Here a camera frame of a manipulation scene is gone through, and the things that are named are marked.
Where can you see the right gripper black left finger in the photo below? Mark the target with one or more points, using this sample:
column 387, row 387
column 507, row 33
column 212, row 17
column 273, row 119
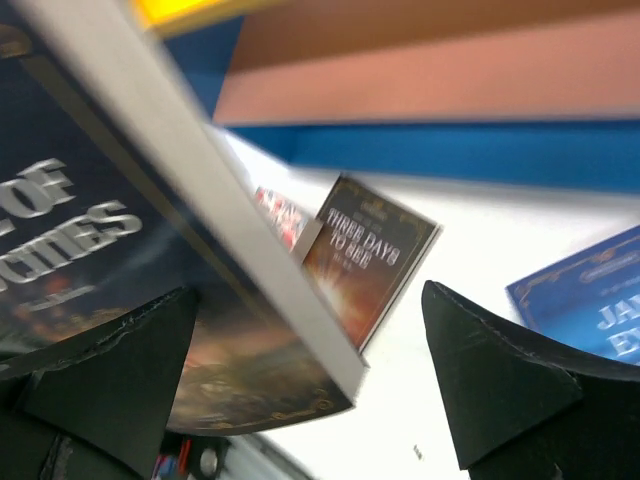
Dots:
column 95, row 406

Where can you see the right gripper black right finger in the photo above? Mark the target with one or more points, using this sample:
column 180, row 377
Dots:
column 520, row 405

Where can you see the A Tale of Two Cities book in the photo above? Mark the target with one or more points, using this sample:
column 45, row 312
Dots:
column 115, row 192

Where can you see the Jane Eyre book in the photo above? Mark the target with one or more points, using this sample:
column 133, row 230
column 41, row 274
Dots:
column 589, row 300

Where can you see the Three Days to See book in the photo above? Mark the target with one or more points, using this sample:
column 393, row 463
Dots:
column 366, row 252

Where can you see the Little Women book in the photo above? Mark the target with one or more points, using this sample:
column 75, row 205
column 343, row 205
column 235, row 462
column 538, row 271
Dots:
column 295, row 227

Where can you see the blue wooden bookshelf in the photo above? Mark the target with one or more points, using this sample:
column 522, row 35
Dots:
column 535, row 93

